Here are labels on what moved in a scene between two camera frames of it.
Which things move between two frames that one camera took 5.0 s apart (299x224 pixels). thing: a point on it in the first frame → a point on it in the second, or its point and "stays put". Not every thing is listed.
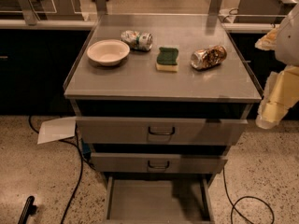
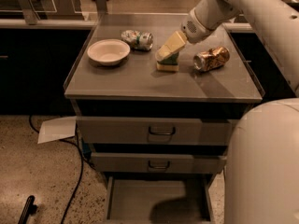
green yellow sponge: x=166 y=60 stays put
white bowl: x=108 y=52 stays put
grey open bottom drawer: x=158 y=198 stays put
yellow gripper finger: x=268 y=41 → x=194 y=31
